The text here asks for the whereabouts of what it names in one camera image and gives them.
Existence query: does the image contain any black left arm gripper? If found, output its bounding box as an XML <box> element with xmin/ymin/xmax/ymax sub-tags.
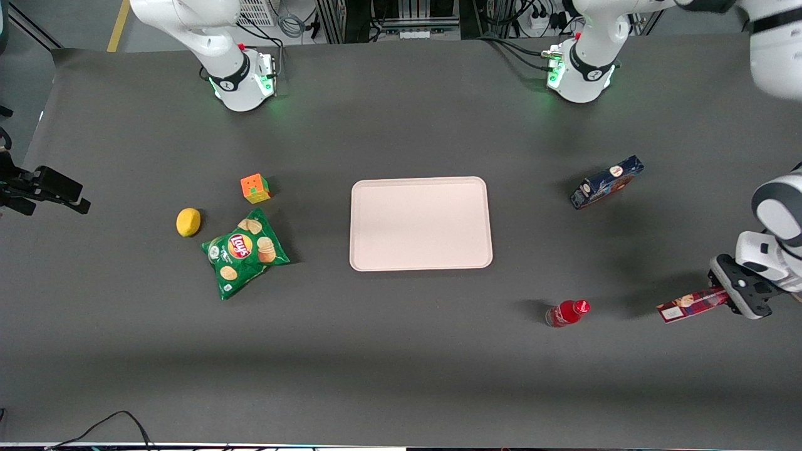
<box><xmin>709</xmin><ymin>253</ymin><xmax>781</xmax><ymax>321</ymax></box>

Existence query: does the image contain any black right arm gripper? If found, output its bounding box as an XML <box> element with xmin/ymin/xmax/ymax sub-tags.
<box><xmin>0</xmin><ymin>150</ymin><xmax>92</xmax><ymax>217</ymax></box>

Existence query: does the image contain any red plaid cookie box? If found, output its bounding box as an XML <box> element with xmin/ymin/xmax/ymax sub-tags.
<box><xmin>656</xmin><ymin>287</ymin><xmax>731</xmax><ymax>324</ymax></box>

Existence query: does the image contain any blue chocolate cookie box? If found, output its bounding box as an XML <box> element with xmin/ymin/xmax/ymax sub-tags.
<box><xmin>569</xmin><ymin>155</ymin><xmax>645</xmax><ymax>210</ymax></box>

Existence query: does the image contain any white perforated box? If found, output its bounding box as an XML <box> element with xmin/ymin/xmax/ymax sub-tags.
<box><xmin>237</xmin><ymin>0</ymin><xmax>278</xmax><ymax>27</ymax></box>

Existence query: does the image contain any beige plastic tray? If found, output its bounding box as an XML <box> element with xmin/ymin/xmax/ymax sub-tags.
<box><xmin>349</xmin><ymin>176</ymin><xmax>494</xmax><ymax>272</ymax></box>

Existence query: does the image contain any yellow lemon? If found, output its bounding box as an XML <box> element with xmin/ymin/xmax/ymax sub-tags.
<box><xmin>176</xmin><ymin>207</ymin><xmax>202</xmax><ymax>238</ymax></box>

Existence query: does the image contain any red cola bottle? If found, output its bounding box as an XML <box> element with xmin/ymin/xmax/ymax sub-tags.
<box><xmin>544</xmin><ymin>299</ymin><xmax>591</xmax><ymax>328</ymax></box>

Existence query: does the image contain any green Lays chips bag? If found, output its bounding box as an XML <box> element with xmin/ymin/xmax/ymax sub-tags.
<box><xmin>200</xmin><ymin>208</ymin><xmax>291</xmax><ymax>301</ymax></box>

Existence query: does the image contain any orange green puzzle cube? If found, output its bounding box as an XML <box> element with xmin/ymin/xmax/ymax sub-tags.
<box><xmin>240</xmin><ymin>173</ymin><xmax>272</xmax><ymax>205</ymax></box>

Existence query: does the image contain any white power strip with plugs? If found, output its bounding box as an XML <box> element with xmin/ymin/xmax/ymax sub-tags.
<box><xmin>528</xmin><ymin>8</ymin><xmax>568</xmax><ymax>33</ymax></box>

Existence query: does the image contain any dark grey table cover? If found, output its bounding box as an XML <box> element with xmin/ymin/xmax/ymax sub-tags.
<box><xmin>0</xmin><ymin>28</ymin><xmax>802</xmax><ymax>449</ymax></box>

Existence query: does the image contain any black equipment rack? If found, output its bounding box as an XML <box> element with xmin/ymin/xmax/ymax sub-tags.
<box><xmin>315</xmin><ymin>0</ymin><xmax>466</xmax><ymax>44</ymax></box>

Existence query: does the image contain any thin black cable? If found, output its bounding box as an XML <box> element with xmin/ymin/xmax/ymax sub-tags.
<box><xmin>47</xmin><ymin>410</ymin><xmax>154</xmax><ymax>451</ymax></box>

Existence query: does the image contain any black right base cable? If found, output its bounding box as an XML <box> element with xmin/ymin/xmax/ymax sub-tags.
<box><xmin>238</xmin><ymin>16</ymin><xmax>286</xmax><ymax>82</ymax></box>

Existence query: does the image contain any grey coiled cable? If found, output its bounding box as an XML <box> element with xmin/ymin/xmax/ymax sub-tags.
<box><xmin>278</xmin><ymin>9</ymin><xmax>306</xmax><ymax>39</ymax></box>

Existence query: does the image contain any black left base cable bundle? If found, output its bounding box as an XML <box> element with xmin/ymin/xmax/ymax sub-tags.
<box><xmin>475</xmin><ymin>34</ymin><xmax>556</xmax><ymax>71</ymax></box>

